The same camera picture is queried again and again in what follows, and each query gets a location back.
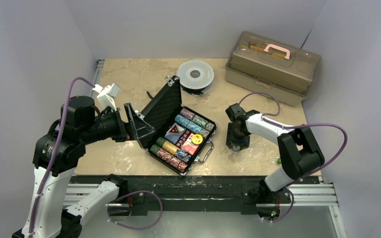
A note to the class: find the yellow big blind button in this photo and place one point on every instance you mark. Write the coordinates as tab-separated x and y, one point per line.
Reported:
196	139

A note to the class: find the pink box handle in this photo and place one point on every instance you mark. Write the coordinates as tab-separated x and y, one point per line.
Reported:
286	52

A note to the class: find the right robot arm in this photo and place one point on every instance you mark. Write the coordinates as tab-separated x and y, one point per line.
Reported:
298	149

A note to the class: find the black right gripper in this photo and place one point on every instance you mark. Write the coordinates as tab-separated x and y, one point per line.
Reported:
237	142

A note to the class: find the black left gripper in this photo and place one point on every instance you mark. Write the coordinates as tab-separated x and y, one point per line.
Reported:
139	127

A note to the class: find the red triangular all-in marker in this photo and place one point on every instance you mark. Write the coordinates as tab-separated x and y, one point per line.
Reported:
177	129

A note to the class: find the red chip stack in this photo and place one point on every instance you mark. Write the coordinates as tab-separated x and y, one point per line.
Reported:
171	160

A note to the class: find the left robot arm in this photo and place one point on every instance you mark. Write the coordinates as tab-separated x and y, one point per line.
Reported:
56	157

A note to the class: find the red dice row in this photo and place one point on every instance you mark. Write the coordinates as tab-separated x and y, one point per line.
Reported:
183	138

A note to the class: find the yellow chip stack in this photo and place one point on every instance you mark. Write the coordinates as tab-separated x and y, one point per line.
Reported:
170	147

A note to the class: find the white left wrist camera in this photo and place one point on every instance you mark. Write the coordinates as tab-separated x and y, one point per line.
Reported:
106	95

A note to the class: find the purple chip stack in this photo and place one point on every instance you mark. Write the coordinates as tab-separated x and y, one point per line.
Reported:
187	113

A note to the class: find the blue playing card deck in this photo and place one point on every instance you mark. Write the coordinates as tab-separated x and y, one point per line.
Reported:
173	138

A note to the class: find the translucent brown storage box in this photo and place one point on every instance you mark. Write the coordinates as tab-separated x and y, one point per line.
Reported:
289	81

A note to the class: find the light blue chip stack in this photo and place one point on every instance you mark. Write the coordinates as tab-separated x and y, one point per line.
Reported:
186	123

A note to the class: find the red playing card deck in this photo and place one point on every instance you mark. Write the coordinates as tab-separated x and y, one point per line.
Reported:
189	147

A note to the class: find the black poker set case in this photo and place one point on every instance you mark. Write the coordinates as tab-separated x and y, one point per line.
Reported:
160	113

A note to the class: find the green chip stack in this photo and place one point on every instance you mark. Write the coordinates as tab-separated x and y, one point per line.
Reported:
206	126

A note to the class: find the white perforated cable spool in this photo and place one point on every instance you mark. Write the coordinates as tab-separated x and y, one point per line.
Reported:
196	77

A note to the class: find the dark blue chip stack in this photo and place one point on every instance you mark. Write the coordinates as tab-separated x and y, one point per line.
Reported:
182	155

